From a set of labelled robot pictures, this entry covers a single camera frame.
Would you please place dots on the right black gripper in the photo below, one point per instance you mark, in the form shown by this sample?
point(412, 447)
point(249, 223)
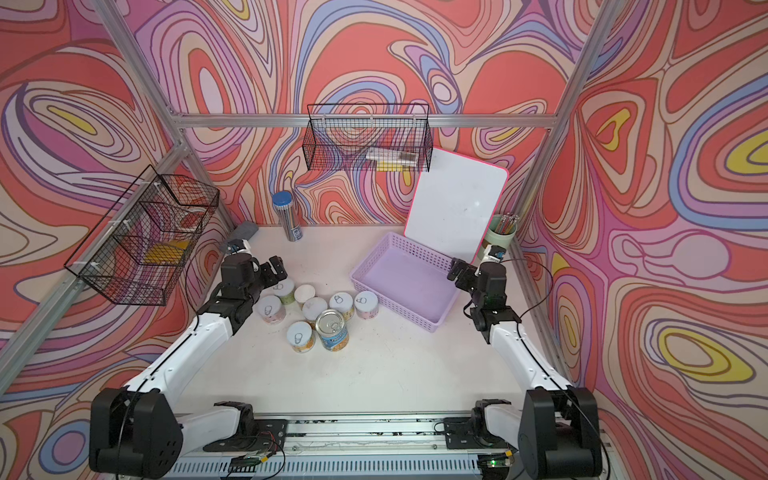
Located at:
point(468, 271)

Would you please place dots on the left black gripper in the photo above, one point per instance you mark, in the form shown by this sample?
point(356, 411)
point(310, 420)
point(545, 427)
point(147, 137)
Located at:
point(272, 278)

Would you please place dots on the small can white plastic lid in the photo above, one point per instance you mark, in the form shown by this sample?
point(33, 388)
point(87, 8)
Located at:
point(303, 293)

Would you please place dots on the purple plastic basket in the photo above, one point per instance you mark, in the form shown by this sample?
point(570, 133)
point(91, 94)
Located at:
point(408, 279)

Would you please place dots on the blue Progresso soup can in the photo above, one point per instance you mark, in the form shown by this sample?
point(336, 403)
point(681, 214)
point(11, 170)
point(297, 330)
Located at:
point(332, 330)

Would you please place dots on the small can frosted lid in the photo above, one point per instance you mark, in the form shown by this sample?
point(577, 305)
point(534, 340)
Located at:
point(313, 308)

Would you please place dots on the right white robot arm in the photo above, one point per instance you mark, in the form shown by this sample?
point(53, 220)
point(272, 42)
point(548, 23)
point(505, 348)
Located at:
point(556, 431)

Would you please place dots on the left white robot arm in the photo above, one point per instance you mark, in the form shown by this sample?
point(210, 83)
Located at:
point(135, 430)

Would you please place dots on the yellow item in left basket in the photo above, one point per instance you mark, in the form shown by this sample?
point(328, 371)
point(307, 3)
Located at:
point(166, 253)

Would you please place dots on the markers in back basket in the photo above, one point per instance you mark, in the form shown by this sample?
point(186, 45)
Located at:
point(388, 160)

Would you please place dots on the small can green label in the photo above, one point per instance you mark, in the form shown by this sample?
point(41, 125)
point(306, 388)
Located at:
point(284, 290)

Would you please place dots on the small can pink left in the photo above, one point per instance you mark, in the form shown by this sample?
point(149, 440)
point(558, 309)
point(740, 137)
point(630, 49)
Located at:
point(271, 309)

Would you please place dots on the grey eraser block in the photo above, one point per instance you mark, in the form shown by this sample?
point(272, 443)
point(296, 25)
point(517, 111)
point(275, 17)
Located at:
point(245, 230)

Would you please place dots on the green pen cup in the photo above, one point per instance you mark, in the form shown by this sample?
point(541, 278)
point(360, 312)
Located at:
point(501, 231)

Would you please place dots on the small can orange label front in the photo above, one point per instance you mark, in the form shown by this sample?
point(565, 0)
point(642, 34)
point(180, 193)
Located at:
point(300, 336)

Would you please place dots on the clear tube blue cap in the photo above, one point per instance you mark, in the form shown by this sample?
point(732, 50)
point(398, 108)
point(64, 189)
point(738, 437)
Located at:
point(284, 207)

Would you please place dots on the small can yellow label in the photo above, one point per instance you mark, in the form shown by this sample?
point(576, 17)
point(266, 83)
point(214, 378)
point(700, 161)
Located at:
point(343, 303)

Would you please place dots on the small can pink label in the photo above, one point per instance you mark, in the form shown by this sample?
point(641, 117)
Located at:
point(366, 305)

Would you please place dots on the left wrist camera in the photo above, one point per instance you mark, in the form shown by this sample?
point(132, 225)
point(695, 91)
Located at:
point(238, 246)

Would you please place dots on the white board pink frame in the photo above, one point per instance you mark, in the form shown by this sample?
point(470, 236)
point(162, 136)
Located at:
point(453, 203)

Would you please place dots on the black wire basket left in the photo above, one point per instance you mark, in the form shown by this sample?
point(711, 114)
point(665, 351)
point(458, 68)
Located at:
point(154, 208)

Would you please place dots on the black wire basket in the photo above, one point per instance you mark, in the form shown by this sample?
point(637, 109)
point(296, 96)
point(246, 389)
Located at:
point(154, 208)
point(338, 135)

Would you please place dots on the black wire basket back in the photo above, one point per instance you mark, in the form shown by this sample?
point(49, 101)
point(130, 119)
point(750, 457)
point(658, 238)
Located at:
point(338, 135)

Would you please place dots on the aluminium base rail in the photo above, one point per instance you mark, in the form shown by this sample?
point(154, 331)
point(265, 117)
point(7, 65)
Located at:
point(353, 446)

